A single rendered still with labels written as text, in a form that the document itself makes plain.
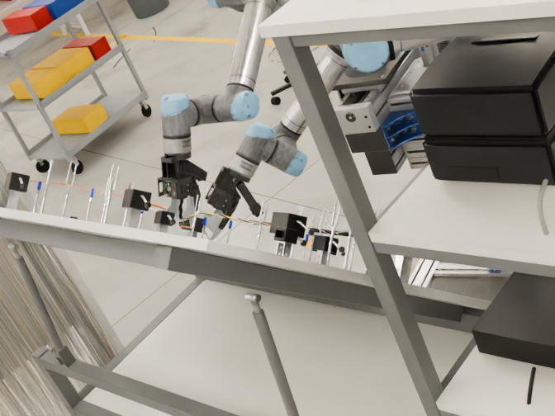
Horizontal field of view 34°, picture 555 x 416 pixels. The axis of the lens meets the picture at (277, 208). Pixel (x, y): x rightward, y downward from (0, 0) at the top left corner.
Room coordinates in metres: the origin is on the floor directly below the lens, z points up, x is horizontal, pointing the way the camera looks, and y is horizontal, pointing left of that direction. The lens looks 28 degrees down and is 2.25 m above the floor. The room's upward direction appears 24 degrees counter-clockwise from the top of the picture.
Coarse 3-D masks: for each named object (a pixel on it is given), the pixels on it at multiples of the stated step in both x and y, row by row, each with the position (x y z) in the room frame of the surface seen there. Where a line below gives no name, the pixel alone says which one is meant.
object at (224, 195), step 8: (224, 168) 2.32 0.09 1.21; (224, 176) 2.33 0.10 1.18; (232, 176) 2.32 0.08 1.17; (240, 176) 2.29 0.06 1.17; (216, 184) 2.32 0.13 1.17; (224, 184) 2.31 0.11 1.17; (232, 184) 2.31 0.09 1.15; (208, 192) 2.35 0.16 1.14; (216, 192) 2.29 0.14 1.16; (224, 192) 2.29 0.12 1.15; (232, 192) 2.30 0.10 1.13; (208, 200) 2.28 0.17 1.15; (216, 200) 2.28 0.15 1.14; (224, 200) 2.29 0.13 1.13; (232, 200) 2.28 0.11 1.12; (216, 208) 2.28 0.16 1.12; (224, 208) 2.28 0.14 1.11
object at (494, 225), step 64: (320, 0) 1.29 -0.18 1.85; (384, 0) 1.17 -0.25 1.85; (448, 0) 1.07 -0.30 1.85; (512, 0) 0.98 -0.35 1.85; (320, 128) 1.28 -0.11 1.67; (448, 192) 1.29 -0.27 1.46; (512, 192) 1.21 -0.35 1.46; (384, 256) 1.29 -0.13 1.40; (448, 256) 1.16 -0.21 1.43; (512, 256) 1.07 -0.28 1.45; (448, 384) 1.31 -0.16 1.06; (512, 384) 1.24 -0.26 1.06
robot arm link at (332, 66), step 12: (336, 48) 2.40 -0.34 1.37; (324, 60) 2.42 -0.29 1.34; (336, 60) 2.40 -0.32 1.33; (324, 72) 2.41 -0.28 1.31; (336, 72) 2.40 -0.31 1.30; (300, 108) 2.42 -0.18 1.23; (288, 120) 2.43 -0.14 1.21; (300, 120) 2.42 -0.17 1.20; (276, 132) 2.45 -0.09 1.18; (288, 132) 2.43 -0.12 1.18; (300, 132) 2.43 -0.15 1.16
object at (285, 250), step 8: (280, 232) 1.55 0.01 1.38; (288, 232) 1.53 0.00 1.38; (296, 232) 1.54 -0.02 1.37; (280, 240) 1.52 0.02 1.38; (288, 240) 1.52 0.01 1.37; (296, 240) 1.53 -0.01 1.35; (304, 240) 1.56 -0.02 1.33; (280, 248) 1.53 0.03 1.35; (288, 248) 1.52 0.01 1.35; (288, 256) 1.52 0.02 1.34
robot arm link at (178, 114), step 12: (168, 96) 2.25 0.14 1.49; (180, 96) 2.24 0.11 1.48; (168, 108) 2.23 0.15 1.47; (180, 108) 2.22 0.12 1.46; (192, 108) 2.25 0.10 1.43; (168, 120) 2.22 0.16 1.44; (180, 120) 2.22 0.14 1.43; (192, 120) 2.24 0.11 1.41; (168, 132) 2.22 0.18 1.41; (180, 132) 2.21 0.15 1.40
